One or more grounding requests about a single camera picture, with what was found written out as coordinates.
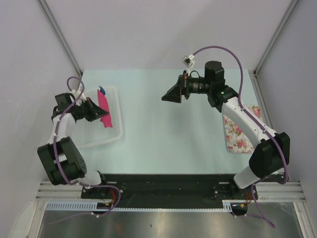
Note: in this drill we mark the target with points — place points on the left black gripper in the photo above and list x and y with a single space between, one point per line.
95 112

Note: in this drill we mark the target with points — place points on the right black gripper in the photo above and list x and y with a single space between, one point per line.
183 85

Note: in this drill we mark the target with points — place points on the pink paper napkin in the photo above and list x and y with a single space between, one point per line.
103 103

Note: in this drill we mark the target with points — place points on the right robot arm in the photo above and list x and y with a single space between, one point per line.
271 149

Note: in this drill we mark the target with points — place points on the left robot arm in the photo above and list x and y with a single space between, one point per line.
60 157

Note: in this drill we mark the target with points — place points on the white plastic basket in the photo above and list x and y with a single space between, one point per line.
106 130

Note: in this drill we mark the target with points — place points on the floral cloth mat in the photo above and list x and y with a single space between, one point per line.
237 136

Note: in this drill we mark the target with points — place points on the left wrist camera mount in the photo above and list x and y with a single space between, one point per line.
79 94

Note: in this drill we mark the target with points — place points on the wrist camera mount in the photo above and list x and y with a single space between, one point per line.
189 62
79 94

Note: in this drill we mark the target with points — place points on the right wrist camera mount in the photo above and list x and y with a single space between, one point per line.
189 62

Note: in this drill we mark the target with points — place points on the aluminium frame rail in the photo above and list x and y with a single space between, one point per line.
48 191

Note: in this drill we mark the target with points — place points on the white slotted cable duct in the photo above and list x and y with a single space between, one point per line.
94 206

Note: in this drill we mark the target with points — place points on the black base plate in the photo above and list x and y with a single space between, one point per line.
169 190

